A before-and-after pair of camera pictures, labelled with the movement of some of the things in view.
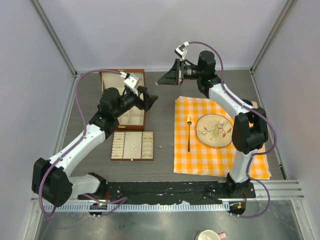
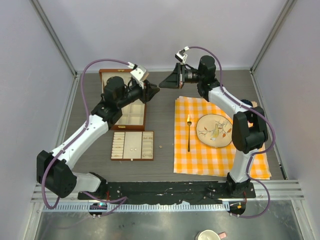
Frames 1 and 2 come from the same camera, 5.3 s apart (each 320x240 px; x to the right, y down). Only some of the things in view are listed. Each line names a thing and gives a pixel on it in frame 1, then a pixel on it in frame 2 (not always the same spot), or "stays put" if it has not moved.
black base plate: [150, 191] stays put
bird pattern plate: [214, 130] stays put
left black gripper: [148, 100] → [149, 91]
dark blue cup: [248, 101] stays put
